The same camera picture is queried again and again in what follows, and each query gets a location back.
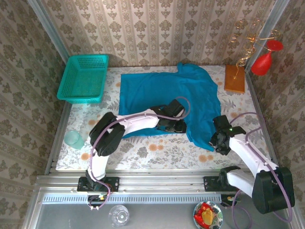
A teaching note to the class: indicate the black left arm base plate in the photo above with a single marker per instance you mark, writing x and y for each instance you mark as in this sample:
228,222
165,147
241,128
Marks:
113,184

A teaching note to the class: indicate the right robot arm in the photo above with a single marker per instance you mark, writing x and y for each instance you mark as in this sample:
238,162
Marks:
274,188

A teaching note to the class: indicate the plate with red fruit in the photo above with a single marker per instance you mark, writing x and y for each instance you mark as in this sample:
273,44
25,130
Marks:
219,215

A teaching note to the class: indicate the aluminium corner post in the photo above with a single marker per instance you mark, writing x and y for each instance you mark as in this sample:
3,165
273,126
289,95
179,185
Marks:
47,26
270,26

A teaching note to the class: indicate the green translucent cup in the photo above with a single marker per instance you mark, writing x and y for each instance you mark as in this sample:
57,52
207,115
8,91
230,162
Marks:
74,140

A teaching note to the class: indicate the red wine glass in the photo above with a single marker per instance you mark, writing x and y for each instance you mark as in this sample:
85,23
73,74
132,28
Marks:
261,64

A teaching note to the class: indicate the blue t-shirt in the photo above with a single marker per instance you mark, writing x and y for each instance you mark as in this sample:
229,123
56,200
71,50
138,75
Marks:
155,90

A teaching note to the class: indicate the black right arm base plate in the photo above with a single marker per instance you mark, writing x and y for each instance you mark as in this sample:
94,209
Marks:
210,184

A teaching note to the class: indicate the clear drinking glass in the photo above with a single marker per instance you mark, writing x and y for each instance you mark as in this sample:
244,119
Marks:
119,215

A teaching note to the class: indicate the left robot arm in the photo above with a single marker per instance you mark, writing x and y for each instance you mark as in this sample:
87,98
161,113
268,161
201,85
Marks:
107,136

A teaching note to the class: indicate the floral tablecloth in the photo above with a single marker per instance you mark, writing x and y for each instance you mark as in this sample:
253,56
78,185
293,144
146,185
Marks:
166,155

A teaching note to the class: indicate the yellow toy fruit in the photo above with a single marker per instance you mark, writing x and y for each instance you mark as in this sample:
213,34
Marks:
207,215

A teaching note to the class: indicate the red toy food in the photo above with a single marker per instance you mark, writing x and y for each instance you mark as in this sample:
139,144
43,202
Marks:
199,218

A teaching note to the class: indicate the teal plastic basket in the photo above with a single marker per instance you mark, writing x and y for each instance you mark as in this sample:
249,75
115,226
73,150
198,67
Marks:
81,78

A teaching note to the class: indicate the aluminium frame rail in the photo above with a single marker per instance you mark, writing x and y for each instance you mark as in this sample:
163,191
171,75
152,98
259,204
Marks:
162,181

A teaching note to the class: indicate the brown wooden base block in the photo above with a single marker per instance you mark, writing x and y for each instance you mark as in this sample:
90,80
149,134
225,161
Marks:
234,78

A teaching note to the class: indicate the black electronics box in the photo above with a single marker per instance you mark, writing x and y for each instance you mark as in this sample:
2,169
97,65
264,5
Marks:
95,199
226,200

